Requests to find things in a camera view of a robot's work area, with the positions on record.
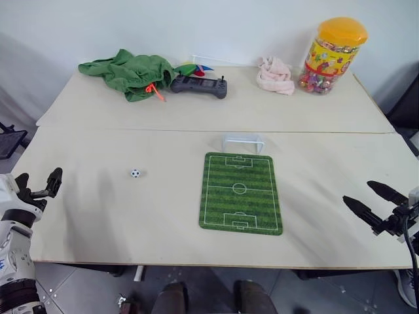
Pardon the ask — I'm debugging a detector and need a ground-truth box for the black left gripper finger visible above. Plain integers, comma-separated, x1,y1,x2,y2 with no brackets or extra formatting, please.
45,167,64,198
14,173,31,196

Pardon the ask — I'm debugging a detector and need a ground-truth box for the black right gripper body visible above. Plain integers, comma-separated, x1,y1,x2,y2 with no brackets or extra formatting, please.
372,203,419,237

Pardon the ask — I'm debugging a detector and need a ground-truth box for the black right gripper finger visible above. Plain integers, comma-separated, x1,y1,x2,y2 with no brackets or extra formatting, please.
342,195,384,230
367,180,410,207

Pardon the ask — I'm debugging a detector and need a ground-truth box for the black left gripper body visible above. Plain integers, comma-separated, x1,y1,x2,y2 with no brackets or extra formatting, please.
16,187,49,213

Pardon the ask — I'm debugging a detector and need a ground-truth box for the green soccer field mat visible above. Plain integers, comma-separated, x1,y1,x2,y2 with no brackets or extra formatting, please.
198,152,284,236

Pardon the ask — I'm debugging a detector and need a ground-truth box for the black mesh chair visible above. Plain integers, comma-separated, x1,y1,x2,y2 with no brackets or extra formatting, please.
0,122,29,161

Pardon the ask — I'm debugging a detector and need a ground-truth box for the white sneaker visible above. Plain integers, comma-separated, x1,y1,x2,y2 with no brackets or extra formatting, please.
393,268,419,309

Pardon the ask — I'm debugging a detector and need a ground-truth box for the small white goal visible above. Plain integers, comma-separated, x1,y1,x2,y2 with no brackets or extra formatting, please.
219,133,265,155

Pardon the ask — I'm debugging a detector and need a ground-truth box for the dark rounded shape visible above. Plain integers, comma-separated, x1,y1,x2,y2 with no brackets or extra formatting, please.
153,281,190,314
232,279,278,314

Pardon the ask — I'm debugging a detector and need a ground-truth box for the candy jar with orange lid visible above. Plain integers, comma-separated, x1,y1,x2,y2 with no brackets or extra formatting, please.
297,16,369,96

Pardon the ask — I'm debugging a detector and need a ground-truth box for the pink towel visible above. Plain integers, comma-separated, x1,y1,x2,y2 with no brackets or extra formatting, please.
255,56,296,97

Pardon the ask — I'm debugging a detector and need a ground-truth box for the grey handheld controller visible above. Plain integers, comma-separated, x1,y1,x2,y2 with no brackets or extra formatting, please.
170,75,229,100

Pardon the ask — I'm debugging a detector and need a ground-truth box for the colourful green red blue toy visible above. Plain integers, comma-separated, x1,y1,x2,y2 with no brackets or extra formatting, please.
172,61,216,79

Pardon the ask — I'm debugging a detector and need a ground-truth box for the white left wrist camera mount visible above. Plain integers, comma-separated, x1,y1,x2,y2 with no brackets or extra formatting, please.
0,173,44,220

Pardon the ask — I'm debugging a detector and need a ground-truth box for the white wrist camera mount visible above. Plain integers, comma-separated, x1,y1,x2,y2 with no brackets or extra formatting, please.
0,173,44,220
407,186,419,210

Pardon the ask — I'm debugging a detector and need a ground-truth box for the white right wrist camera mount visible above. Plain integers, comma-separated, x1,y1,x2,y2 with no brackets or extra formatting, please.
407,186,419,210

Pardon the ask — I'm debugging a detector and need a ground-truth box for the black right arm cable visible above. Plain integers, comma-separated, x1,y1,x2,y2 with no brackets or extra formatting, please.
403,214,419,307

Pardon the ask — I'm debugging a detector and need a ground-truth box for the green drawstring cloth bag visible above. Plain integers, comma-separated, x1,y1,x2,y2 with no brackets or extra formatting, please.
77,48,177,103

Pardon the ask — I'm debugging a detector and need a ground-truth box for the orange drawstring cord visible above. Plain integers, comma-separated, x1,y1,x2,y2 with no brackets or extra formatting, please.
145,82,168,103

